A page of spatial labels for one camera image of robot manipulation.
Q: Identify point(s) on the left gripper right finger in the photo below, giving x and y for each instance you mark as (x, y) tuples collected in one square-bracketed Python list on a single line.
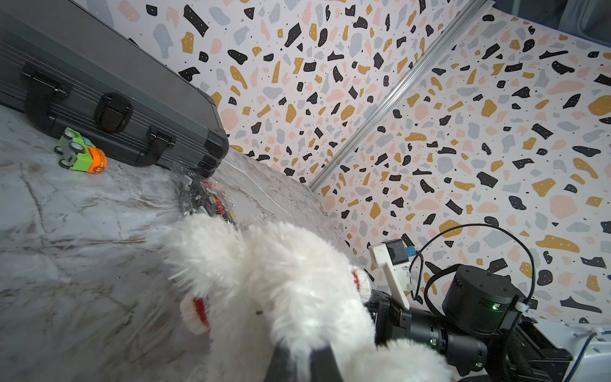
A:
[(323, 366)]

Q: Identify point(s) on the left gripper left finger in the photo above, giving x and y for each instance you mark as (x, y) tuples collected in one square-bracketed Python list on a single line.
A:
[(281, 368)]

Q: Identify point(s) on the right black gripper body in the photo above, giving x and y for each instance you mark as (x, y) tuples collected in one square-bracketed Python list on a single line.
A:
[(393, 321)]

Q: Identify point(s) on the white teddy bear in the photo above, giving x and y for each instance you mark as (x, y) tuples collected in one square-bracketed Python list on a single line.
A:
[(280, 284)]

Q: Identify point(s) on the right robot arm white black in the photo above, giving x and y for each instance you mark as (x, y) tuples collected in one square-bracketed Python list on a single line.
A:
[(483, 332)]

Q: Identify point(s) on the bag of toy bricks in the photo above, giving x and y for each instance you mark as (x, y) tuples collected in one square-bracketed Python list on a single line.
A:
[(198, 195)]

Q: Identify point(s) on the small green orange toy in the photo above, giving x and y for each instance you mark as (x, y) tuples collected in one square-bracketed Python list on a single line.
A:
[(78, 153)]

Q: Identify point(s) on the dark grey hard case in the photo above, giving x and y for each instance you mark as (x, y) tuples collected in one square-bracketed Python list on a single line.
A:
[(63, 67)]

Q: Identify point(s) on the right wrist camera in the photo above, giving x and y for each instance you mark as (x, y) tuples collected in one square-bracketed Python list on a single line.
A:
[(392, 257)]

